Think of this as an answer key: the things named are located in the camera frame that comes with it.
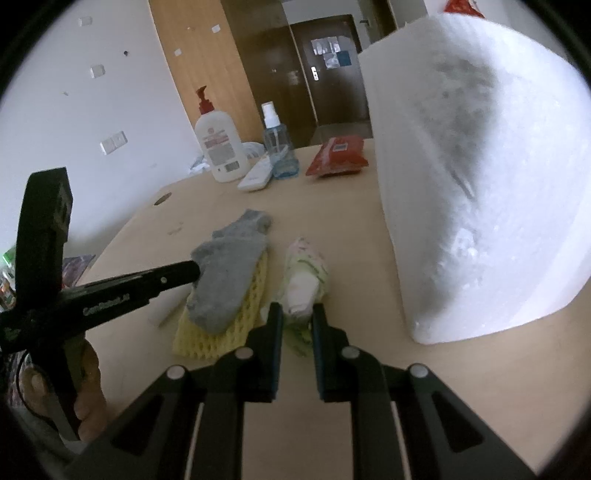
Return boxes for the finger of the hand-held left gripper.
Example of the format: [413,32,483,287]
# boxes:
[137,260,201,298]

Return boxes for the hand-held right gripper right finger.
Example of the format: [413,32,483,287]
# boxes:
[310,302,539,480]

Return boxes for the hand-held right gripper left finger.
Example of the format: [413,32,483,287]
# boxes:
[65,302,284,480]

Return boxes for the grey sock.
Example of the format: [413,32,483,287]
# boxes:
[190,209,274,334]

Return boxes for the yellow foam net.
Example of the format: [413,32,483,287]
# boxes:
[172,249,271,360]

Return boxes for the floral tissue pack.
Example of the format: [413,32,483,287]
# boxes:
[261,237,329,357]

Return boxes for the white foam box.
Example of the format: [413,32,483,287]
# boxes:
[358,14,591,346]

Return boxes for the person's left hand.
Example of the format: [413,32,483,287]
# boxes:
[21,344,108,443]

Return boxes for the white tube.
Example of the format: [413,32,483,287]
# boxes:
[237,154,289,192]

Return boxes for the white lotion pump bottle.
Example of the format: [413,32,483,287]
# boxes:
[194,86,251,184]

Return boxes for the clear blue spray bottle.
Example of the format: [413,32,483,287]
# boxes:
[261,102,298,180]

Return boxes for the red wet wipes packet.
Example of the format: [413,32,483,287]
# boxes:
[305,135,370,177]

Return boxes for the wooden wardrobe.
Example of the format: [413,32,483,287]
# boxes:
[148,0,319,153]

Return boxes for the dark brown door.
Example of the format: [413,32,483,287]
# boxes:
[290,15,370,127]

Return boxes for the grey paper notices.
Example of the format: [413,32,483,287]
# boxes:
[311,36,342,70]

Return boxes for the red plastic bag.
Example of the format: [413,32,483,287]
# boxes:
[443,0,485,18]

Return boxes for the white double wall switch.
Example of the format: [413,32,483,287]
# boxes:
[100,131,127,155]

